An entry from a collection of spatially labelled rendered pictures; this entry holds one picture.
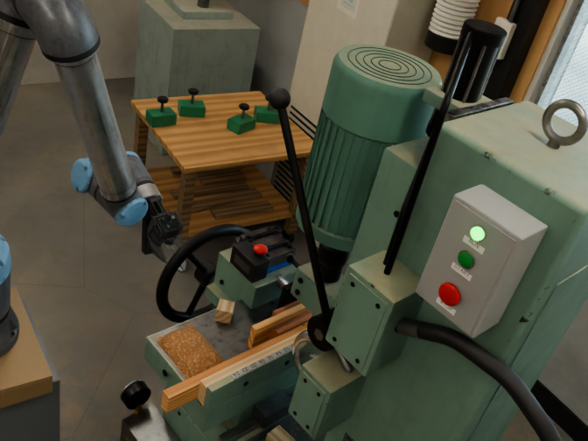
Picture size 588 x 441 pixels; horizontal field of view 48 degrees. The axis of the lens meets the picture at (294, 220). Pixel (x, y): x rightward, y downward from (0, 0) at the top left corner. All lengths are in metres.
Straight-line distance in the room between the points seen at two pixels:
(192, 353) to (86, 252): 1.71
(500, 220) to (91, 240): 2.39
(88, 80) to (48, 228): 1.69
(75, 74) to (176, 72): 2.02
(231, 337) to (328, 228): 0.36
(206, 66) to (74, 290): 1.37
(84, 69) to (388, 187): 0.70
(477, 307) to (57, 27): 0.92
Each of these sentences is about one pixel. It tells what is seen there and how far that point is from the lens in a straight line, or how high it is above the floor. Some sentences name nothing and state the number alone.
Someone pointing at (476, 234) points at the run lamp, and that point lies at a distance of 0.80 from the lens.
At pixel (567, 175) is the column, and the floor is 1.52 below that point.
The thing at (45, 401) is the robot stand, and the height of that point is 0.49.
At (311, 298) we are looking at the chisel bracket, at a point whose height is 1.03.
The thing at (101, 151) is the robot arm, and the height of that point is 1.05.
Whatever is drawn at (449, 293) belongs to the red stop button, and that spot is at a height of 1.36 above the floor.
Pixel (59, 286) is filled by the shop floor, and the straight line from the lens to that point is 2.78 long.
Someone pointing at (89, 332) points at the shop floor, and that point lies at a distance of 2.59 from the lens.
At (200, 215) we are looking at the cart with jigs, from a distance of 2.90.
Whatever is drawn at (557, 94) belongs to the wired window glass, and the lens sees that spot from 2.60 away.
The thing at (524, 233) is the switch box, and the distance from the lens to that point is 0.79.
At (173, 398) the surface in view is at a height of 0.93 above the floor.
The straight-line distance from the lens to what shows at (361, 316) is 0.95.
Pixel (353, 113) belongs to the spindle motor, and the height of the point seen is 1.45.
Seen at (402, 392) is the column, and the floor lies 1.10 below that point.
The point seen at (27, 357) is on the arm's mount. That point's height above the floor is 0.61.
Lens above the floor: 1.86
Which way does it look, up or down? 34 degrees down
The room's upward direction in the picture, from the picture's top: 14 degrees clockwise
